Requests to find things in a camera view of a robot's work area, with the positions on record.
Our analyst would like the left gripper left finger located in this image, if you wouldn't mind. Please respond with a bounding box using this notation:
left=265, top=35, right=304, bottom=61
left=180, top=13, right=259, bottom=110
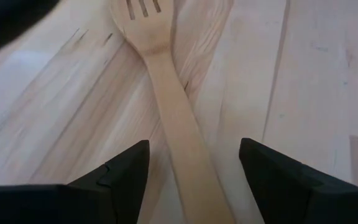
left=0, top=139, right=150, bottom=224

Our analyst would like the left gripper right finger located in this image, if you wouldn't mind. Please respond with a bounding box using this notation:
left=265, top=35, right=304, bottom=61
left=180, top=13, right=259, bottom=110
left=239, top=138, right=358, bottom=224

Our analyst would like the wooden slotted fork spatula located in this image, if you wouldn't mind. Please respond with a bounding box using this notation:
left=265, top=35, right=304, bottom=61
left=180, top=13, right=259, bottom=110
left=108, top=0, right=236, bottom=224

